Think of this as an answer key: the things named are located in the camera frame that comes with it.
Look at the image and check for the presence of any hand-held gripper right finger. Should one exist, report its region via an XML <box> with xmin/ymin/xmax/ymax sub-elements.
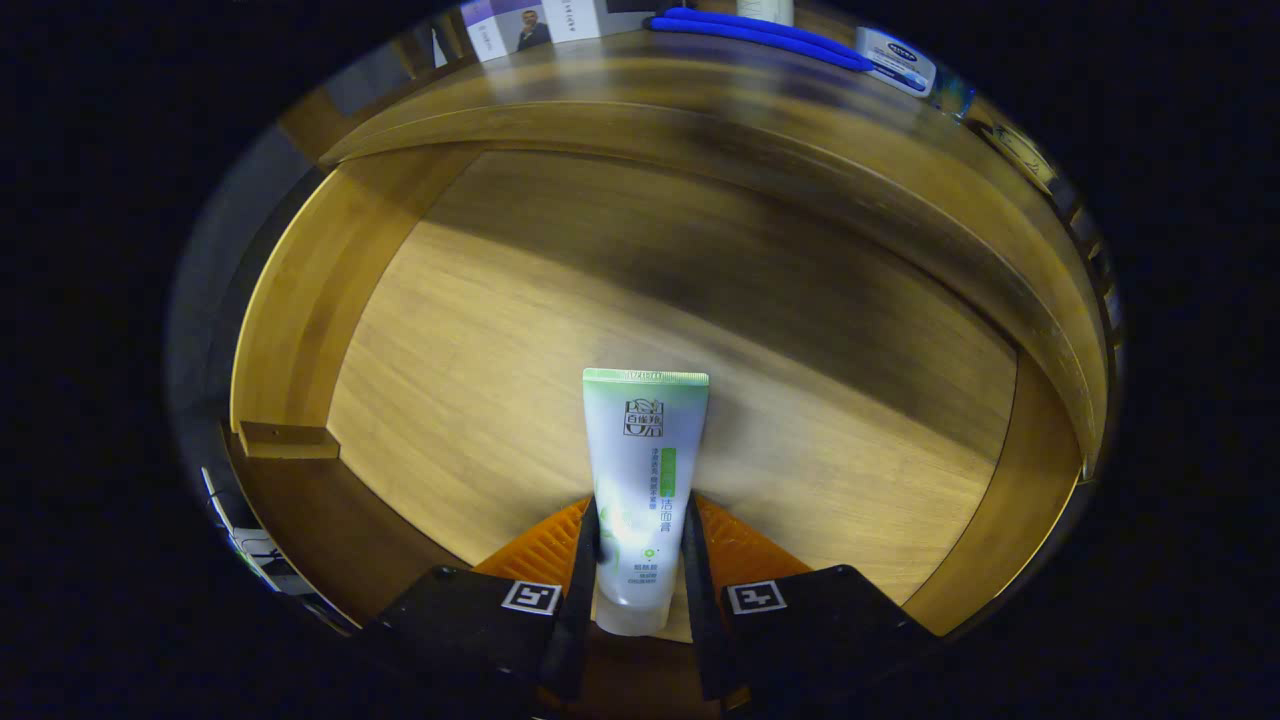
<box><xmin>680</xmin><ymin>492</ymin><xmax>941</xmax><ymax>720</ymax></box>

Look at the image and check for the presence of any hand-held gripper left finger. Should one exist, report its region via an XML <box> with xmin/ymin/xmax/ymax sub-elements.
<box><xmin>355</xmin><ymin>497</ymin><xmax>601</xmax><ymax>720</ymax></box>

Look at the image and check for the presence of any white green cleanser tube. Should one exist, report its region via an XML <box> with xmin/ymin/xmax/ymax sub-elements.
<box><xmin>582</xmin><ymin>368</ymin><xmax>711</xmax><ymax>638</ymax></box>

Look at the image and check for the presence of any brown wooden drawer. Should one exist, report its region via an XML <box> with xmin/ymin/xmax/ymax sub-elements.
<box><xmin>228</xmin><ymin>148</ymin><xmax>1086</xmax><ymax>720</ymax></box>

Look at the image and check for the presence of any brown wooden countertop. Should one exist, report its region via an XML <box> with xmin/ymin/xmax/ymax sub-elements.
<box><xmin>320</xmin><ymin>10</ymin><xmax>1111</xmax><ymax>481</ymax></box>

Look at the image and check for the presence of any brown wooden cabinet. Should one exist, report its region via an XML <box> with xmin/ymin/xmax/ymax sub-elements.
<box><xmin>275</xmin><ymin>0</ymin><xmax>1129</xmax><ymax>481</ymax></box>

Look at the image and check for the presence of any beige lidded teacup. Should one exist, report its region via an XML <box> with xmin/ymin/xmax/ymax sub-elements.
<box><xmin>985</xmin><ymin>115</ymin><xmax>1053</xmax><ymax>193</ymax></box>

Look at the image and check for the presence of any teal bottle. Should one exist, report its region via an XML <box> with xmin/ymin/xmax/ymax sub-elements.
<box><xmin>932</xmin><ymin>70</ymin><xmax>976</xmax><ymax>121</ymax></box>

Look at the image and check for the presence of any blue folded cloth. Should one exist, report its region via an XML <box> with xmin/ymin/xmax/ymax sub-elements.
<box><xmin>645</xmin><ymin>8</ymin><xmax>876</xmax><ymax>73</ymax></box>

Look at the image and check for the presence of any purple book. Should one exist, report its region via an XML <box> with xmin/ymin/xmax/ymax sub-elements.
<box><xmin>460</xmin><ymin>0</ymin><xmax>553</xmax><ymax>63</ymax></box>

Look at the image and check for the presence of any white bottle with blue pump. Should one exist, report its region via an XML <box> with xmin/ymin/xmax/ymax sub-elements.
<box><xmin>855</xmin><ymin>27</ymin><xmax>939</xmax><ymax>98</ymax></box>

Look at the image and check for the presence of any white book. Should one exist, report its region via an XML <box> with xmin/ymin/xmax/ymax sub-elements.
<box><xmin>540</xmin><ymin>0</ymin><xmax>603</xmax><ymax>43</ymax></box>

